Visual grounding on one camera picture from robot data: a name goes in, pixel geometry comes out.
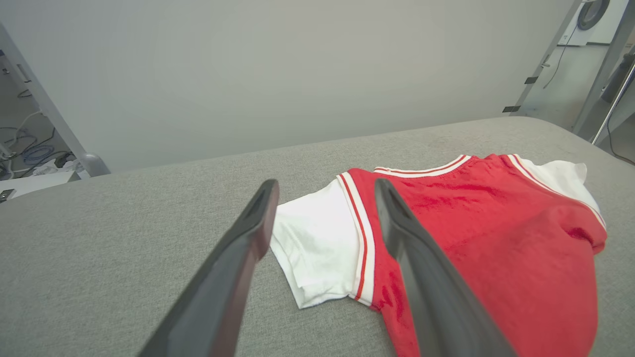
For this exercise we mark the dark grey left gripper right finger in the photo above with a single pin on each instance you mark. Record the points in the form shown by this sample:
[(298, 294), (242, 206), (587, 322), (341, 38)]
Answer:
[(431, 297)]

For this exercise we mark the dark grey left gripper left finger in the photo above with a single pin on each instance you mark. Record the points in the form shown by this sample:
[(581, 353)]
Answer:
[(223, 287)]

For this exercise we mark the red and white shirt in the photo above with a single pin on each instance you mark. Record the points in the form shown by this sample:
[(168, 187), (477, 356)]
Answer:
[(496, 238)]

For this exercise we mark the grey fabric cushion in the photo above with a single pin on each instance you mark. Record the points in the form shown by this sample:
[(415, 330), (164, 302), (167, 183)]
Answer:
[(99, 248)]

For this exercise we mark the black tape strip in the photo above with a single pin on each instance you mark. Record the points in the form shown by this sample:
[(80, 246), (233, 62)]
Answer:
[(511, 108), (531, 80)]

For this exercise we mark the white metal case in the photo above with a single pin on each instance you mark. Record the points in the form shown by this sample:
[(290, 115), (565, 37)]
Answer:
[(39, 183)]

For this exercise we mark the white power strip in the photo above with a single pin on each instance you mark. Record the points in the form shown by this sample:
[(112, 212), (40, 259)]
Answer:
[(49, 167)]

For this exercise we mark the chrome metal rod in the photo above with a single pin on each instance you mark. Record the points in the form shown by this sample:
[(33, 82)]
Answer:
[(612, 104)]

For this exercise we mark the white washing machine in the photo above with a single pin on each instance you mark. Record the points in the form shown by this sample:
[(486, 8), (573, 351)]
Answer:
[(615, 25)]

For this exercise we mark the grey metal post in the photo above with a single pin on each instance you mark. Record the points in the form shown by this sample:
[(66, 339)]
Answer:
[(603, 69)]

